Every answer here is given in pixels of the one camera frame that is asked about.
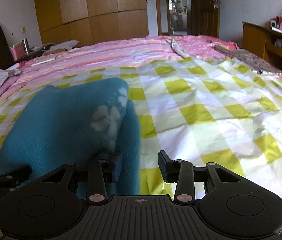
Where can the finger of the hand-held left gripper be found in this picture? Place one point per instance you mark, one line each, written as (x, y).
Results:
(15, 173)

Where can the steel flask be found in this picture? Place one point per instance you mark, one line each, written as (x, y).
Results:
(25, 46)

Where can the pink striped quilt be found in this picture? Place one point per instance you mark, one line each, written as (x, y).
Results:
(121, 52)

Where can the teal knitted sweater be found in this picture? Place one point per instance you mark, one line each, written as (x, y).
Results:
(63, 122)

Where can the floral cloth strip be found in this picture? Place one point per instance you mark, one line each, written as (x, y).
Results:
(178, 48)

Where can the white book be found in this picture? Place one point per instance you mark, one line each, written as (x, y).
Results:
(43, 61)

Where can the wall switch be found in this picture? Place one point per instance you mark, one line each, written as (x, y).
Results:
(23, 29)

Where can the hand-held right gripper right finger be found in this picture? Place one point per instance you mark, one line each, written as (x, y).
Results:
(164, 167)

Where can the brown wooden door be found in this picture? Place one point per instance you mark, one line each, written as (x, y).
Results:
(204, 7)

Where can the wooden wardrobe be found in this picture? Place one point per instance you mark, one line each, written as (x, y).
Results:
(91, 7)

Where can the pink storage box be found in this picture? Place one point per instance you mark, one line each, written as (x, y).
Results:
(17, 52)

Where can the folded grey white cloth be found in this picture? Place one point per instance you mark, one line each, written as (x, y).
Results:
(63, 45)

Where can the dark nightstand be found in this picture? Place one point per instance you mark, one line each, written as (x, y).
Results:
(34, 52)

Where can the brown patterned cloth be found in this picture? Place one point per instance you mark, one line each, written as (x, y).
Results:
(251, 58)

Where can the yellow green checkered bed sheet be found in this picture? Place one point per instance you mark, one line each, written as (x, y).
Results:
(206, 110)

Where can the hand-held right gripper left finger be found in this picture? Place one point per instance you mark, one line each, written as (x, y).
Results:
(117, 168)

